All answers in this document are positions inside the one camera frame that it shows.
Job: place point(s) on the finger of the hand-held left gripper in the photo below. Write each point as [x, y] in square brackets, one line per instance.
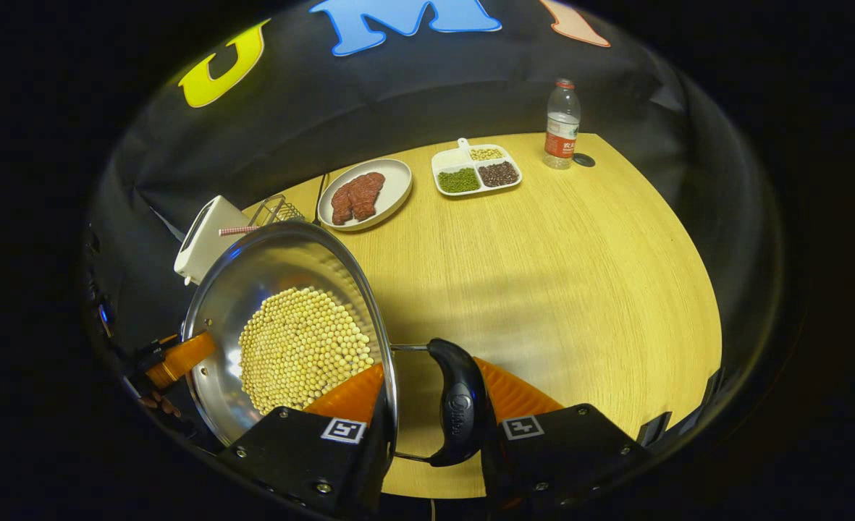
[181, 358]

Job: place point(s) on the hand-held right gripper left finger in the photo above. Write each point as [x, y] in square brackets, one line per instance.
[304, 456]

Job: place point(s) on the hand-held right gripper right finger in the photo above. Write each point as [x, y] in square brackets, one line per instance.
[565, 449]

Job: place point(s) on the stainless steel pot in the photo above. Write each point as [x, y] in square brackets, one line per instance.
[275, 260]

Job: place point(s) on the pile of soybeans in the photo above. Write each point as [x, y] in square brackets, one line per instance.
[304, 347]

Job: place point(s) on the white toaster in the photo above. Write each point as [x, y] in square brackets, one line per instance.
[206, 242]

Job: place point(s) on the red meat slice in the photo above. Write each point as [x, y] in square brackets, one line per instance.
[368, 194]
[342, 206]

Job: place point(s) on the round white plate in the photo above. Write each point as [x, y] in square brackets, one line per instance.
[394, 188]

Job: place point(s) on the pile of dark red beans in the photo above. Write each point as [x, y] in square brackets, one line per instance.
[498, 174]

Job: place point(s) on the pile of green beans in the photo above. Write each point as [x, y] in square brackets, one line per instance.
[459, 180]

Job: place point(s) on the black round table grommet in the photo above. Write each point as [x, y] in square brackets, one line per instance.
[584, 160]

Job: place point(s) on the small pile of yellow beans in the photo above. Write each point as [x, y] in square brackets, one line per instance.
[486, 153]

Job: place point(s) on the white divided dish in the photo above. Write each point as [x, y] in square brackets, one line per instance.
[452, 158]

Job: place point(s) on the clear plastic water bottle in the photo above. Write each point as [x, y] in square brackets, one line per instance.
[562, 130]

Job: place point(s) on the black backdrop cloth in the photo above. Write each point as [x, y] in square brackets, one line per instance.
[413, 79]

